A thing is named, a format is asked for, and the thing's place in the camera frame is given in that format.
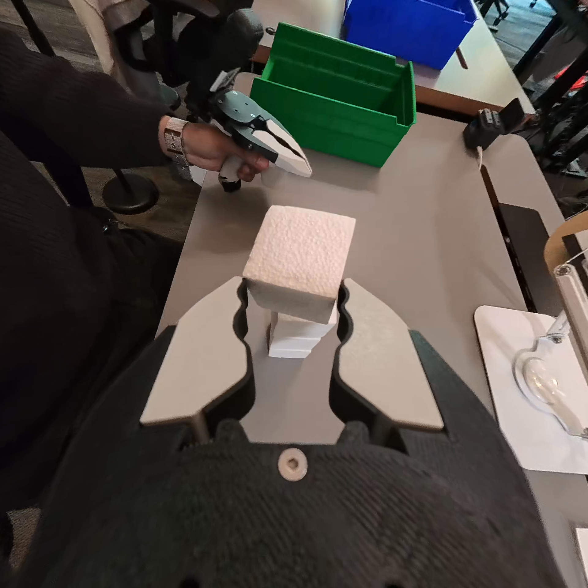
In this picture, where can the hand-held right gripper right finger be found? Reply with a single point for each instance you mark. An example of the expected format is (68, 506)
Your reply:
(386, 367)

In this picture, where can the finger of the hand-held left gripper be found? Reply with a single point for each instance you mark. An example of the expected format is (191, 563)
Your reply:
(287, 156)
(289, 137)

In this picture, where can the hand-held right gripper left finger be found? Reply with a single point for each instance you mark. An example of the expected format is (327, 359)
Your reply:
(197, 367)

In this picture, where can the person's left forearm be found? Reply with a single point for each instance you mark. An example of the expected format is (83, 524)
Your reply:
(92, 115)

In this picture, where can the light desk with wooden edge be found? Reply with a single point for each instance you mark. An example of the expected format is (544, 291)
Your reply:
(482, 78)

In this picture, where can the person's left hand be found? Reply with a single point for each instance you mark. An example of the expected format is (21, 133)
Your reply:
(206, 147)

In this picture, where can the green storage bin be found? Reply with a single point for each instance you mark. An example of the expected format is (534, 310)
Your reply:
(330, 115)

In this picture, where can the black office chair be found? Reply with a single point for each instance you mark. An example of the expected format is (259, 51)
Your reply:
(206, 36)

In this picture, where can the document stand with wooden board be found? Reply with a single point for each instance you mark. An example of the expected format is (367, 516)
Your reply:
(500, 367)

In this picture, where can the black round stand base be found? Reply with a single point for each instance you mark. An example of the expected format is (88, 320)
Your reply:
(131, 195)

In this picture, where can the person's black clothing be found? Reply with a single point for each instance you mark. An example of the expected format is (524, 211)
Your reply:
(69, 298)

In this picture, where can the blue storage bin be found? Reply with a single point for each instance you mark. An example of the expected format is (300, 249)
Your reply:
(404, 27)

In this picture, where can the black battery charger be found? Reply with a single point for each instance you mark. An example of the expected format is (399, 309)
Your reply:
(480, 131)

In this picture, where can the black phone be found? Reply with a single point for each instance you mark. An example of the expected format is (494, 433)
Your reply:
(513, 115)

